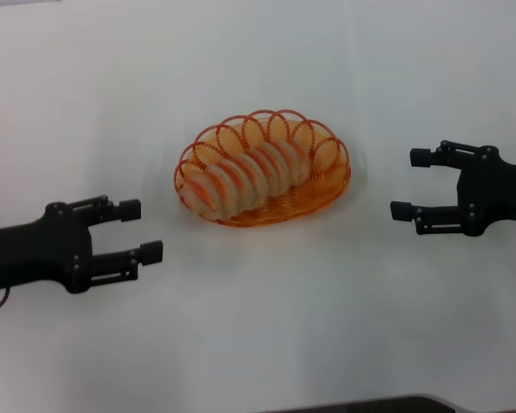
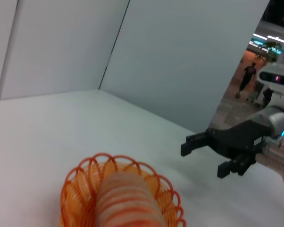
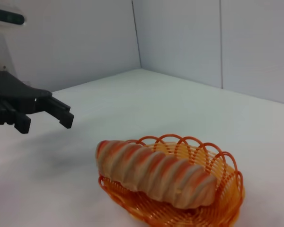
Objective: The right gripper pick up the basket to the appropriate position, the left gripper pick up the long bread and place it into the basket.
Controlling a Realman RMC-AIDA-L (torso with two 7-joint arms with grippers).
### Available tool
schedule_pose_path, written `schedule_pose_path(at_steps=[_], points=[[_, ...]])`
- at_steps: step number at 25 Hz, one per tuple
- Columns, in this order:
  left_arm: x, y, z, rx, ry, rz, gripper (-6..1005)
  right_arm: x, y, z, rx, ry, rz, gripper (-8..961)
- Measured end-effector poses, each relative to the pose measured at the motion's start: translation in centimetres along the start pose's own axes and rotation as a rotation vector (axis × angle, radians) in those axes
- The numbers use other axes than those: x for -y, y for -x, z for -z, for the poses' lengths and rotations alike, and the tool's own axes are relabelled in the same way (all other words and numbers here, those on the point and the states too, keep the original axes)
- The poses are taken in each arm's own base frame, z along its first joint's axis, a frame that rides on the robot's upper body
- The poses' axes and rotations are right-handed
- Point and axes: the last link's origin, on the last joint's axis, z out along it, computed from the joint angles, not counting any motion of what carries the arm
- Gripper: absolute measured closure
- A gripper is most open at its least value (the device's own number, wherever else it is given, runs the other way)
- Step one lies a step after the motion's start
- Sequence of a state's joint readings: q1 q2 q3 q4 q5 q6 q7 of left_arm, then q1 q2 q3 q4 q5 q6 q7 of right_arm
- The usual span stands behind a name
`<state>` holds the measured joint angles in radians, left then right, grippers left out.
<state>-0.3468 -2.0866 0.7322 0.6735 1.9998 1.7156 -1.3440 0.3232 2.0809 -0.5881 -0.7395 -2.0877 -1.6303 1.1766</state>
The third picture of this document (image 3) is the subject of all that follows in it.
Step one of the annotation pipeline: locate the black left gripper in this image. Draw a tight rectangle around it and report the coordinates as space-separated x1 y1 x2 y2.
0 70 75 135

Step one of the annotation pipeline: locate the orange striped bread loaf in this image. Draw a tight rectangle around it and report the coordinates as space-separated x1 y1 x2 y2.
95 139 217 210

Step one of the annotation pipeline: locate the orange plastic wire basket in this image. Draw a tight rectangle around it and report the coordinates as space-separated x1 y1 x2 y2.
98 133 246 227

